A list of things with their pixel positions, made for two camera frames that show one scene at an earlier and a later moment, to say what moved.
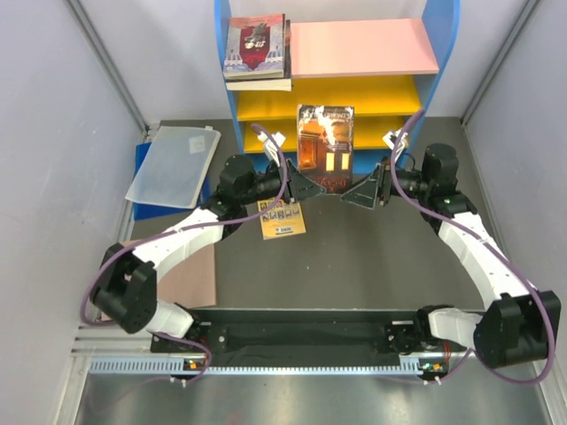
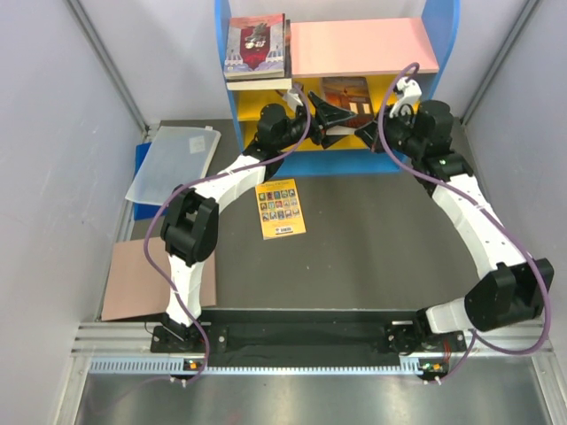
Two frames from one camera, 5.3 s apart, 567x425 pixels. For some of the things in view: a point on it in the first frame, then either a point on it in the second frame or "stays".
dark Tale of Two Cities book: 280,84 stays
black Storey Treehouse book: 238,74 stays
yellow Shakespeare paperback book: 283,219 stays
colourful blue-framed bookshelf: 391,72 stays
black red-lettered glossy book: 325,142 to 353,94
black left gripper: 298,187 to 322,115
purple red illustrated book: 255,47 stays
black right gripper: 364,195 to 369,135
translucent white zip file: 174,166 stays
